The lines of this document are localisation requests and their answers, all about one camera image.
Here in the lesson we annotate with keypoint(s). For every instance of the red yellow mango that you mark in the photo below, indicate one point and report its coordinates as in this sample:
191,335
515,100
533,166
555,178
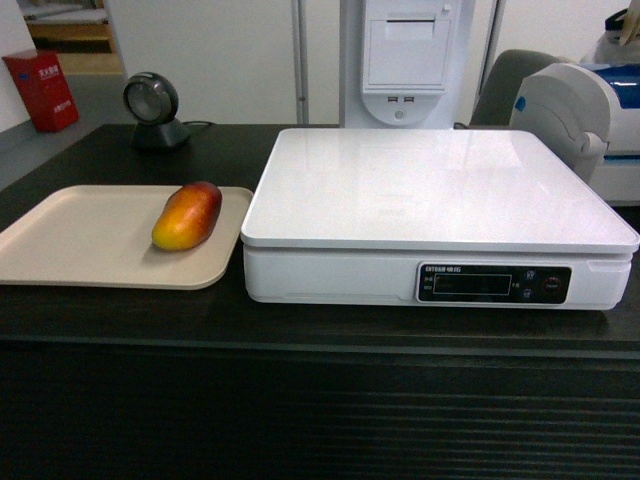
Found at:
188,218

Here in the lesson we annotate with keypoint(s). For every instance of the white checkout scale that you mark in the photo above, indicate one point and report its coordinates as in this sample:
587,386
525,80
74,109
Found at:
470,218

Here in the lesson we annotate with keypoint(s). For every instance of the black checkout counter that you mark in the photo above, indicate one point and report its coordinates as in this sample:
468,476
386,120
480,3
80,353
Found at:
129,383

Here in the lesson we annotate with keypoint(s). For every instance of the white receipt printer kiosk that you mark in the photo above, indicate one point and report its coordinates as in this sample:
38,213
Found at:
402,62

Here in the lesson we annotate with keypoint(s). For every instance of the grey chair back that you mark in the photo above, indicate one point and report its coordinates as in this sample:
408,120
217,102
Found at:
498,94

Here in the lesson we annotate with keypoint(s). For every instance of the black barcode scanner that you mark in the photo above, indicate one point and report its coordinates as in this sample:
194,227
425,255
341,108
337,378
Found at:
153,102

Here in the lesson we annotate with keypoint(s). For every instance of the white metal pole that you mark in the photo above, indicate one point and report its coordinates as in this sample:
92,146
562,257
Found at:
299,36

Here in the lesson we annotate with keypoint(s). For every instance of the beige plastic tray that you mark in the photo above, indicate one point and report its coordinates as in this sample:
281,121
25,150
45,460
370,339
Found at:
100,236

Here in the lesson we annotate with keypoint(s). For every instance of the white label printer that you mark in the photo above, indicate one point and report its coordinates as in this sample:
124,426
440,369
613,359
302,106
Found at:
572,110

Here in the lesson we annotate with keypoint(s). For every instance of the red fire extinguisher box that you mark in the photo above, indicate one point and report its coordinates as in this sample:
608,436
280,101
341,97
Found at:
43,89

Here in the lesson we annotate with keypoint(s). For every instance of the blue white machine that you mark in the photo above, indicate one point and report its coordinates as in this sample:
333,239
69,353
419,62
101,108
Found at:
615,59

